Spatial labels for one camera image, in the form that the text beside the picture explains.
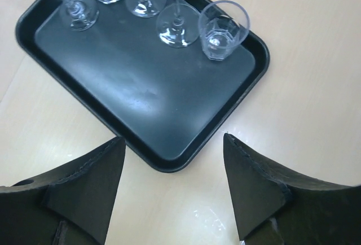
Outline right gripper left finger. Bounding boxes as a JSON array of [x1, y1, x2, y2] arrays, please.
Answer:
[[1, 137, 126, 244]]

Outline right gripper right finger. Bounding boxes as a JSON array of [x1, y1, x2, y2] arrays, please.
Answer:
[[223, 133, 360, 244]]

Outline small glass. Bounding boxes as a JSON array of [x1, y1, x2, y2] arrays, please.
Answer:
[[198, 0, 250, 61]]

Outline clear wine glass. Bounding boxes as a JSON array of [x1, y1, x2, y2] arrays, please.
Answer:
[[59, 0, 99, 32]]

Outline tall champagne flute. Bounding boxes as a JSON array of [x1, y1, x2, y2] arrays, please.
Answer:
[[156, 0, 200, 48]]

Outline black plastic tray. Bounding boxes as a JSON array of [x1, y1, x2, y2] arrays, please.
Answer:
[[16, 0, 270, 173]]

